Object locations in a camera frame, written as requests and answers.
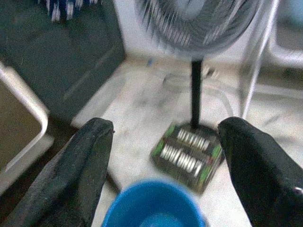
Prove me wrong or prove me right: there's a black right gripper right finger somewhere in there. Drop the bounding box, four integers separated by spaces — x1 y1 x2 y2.
217 116 303 227

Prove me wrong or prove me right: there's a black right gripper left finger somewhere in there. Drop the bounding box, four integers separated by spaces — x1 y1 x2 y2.
0 117 116 227

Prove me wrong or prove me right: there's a blue plastic bucket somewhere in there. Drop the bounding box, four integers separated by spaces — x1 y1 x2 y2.
101 179 208 227

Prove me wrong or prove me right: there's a white metal stand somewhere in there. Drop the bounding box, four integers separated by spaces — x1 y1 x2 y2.
239 0 282 119

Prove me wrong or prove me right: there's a black standing fan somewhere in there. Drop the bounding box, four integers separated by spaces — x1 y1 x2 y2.
134 0 263 196

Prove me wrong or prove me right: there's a dark grey box furniture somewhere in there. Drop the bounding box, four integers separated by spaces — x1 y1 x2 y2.
0 0 126 123

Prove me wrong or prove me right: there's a white plastic tub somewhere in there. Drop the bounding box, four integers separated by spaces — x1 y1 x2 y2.
267 0 303 64

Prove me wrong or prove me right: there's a blue white patterned cloth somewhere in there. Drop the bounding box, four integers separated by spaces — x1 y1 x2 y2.
37 0 100 22

